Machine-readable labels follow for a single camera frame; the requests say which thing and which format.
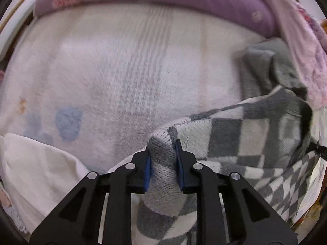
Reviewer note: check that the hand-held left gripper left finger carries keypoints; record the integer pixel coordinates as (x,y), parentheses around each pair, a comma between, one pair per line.
(147,173)

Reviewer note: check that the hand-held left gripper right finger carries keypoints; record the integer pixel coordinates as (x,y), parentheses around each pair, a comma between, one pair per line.
(180,168)

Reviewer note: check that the grey checkered knit sweater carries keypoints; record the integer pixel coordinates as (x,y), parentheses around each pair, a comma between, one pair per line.
(230,143)

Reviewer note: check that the white fleece blanket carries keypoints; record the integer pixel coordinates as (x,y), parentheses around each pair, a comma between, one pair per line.
(122,76)

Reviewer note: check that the pink floral quilt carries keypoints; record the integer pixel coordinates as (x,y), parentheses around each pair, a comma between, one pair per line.
(301,43)

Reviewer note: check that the cream cloth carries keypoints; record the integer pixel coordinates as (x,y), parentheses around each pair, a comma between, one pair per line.
(38,173)

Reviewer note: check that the white bed frame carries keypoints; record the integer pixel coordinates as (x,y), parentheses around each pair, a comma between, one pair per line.
(15,7)

